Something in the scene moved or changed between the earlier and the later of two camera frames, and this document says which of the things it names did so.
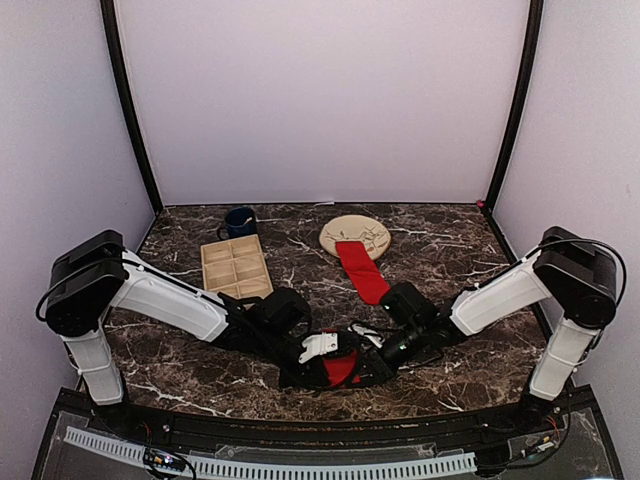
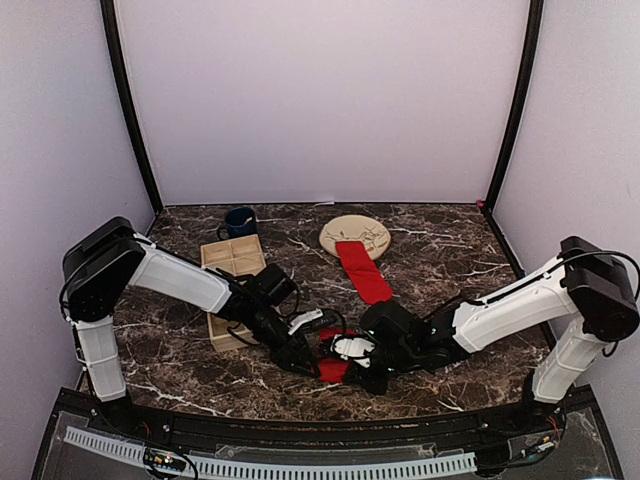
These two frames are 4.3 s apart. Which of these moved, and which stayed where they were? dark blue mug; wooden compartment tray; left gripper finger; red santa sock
Moved: left gripper finger
Stayed: wooden compartment tray; red santa sock; dark blue mug
